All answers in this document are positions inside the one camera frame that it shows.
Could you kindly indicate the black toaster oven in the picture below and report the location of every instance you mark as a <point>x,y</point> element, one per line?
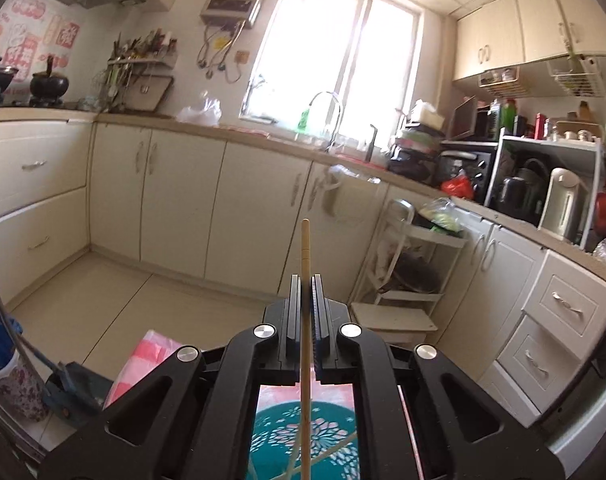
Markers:
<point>475,170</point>

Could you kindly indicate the teal perforated plastic bin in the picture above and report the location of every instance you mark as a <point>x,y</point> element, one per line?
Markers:
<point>278,440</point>

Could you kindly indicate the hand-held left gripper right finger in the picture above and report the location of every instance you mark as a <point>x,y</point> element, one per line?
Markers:
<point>319,330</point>

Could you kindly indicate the bag of green vegetables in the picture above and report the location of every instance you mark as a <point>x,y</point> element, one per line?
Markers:
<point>440,217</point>

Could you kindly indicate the black wok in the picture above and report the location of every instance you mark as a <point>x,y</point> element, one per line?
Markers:
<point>415,272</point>

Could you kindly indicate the kitchen window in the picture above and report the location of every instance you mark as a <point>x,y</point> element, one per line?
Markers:
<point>333,60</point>

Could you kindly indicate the cream kitchen cabinets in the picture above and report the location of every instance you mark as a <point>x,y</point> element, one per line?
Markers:
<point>183,200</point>
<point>488,35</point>

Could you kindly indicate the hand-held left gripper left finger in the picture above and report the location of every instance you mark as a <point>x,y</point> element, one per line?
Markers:
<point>294,320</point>

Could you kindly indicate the light wooden chopstick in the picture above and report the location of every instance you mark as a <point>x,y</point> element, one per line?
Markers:
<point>305,260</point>

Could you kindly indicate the black electric kettle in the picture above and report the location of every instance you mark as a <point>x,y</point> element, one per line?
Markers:
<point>518,192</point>

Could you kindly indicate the white hanging cabinet bin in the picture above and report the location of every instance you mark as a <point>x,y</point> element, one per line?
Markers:
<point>353,172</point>

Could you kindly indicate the wall socket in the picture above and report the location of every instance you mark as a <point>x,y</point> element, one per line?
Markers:
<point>241,56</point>

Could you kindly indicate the red checked plastic tablecloth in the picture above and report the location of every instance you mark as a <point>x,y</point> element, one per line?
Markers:
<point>138,360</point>

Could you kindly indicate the white appliance shelf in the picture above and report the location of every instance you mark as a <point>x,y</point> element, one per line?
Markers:
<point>548,142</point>

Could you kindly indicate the small wooden stool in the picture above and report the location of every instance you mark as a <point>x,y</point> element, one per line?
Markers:
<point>393,317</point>

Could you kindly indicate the wall utensil rack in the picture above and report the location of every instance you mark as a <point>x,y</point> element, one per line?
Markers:
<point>143,62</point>

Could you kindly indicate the dish drying rack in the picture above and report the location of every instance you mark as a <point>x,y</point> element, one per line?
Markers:
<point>413,160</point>

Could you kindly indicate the red pan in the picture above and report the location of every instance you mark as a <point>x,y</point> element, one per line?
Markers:
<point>604,212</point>

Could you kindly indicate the blue floral cloth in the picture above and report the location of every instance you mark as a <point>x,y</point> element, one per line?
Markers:
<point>8,360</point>

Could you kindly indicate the beige kitchen countertop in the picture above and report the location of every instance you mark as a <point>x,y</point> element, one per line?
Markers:
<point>148,121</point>

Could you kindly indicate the cream upper kitchen cabinets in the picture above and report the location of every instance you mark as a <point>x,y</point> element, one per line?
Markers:
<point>488,35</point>

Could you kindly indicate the white plastic bag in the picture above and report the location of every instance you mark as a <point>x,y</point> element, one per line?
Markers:
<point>200,112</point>

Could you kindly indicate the small black microwave oven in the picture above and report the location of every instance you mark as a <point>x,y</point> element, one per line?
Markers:
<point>463,120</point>

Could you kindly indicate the cream lower kitchen cabinets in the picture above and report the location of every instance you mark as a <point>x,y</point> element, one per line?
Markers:
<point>183,200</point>

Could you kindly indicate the hanging metal tray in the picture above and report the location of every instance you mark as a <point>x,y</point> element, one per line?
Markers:
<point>150,92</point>

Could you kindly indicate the white thermos pot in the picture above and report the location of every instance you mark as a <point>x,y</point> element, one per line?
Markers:
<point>563,205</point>

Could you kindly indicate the red plastic bag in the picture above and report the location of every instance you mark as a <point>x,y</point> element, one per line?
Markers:
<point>458,187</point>

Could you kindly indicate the green plastic bottle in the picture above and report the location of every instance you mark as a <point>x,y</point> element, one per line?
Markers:
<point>507,117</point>

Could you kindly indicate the black mortar pot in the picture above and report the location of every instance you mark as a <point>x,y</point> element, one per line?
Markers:
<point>48,85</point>

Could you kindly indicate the chrome kitchen faucet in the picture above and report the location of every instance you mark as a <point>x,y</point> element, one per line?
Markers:
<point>339,120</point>

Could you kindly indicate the white trolley rack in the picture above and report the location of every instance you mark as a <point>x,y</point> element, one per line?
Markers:
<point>433,240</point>

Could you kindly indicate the green dish soap bottle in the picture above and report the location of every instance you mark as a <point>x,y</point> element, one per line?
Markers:
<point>303,120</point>

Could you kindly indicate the white refrigerator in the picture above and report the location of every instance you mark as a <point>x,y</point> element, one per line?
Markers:
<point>593,425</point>

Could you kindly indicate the black faucet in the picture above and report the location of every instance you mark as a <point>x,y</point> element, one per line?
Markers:
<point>372,142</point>

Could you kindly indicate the red paper wall stickers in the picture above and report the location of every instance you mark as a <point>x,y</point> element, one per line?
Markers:
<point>25,10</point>

